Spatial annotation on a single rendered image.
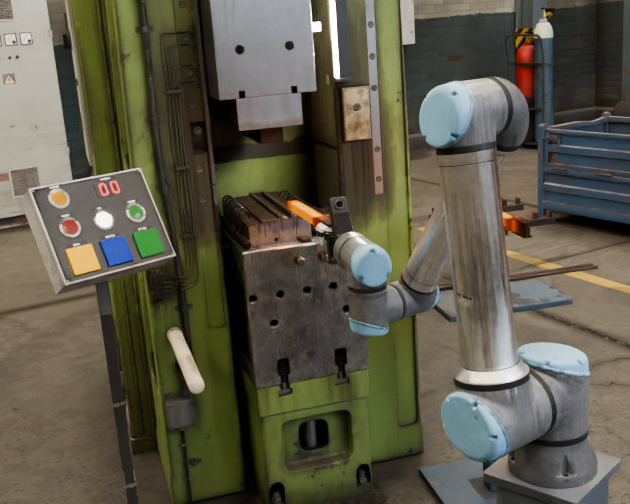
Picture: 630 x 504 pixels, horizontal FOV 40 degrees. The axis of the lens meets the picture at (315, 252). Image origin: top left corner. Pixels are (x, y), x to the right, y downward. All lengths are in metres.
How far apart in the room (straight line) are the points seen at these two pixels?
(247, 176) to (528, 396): 1.65
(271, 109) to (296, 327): 0.68
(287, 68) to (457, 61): 7.92
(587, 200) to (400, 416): 3.41
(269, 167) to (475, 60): 7.65
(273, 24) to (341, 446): 1.39
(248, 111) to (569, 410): 1.30
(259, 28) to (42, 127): 5.37
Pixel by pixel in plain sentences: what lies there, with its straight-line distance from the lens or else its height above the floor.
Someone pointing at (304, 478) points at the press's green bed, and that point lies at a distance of 2.95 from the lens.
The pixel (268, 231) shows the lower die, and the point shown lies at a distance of 2.68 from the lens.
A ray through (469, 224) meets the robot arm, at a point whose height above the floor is 1.19.
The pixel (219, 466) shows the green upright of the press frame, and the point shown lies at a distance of 3.08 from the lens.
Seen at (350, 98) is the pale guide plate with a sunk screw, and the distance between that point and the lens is 2.82.
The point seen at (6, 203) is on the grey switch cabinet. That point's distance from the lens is 7.87.
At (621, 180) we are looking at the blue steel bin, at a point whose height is 0.39.
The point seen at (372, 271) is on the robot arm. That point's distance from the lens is 1.95.
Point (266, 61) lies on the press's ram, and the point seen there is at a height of 1.47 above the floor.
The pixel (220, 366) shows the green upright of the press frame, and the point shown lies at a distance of 2.93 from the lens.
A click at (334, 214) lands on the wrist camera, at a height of 1.11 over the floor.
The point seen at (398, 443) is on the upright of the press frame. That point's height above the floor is 0.07.
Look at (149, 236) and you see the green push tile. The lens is 2.46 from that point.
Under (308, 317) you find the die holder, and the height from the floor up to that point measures 0.68.
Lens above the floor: 1.59
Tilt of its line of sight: 15 degrees down
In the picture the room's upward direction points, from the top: 4 degrees counter-clockwise
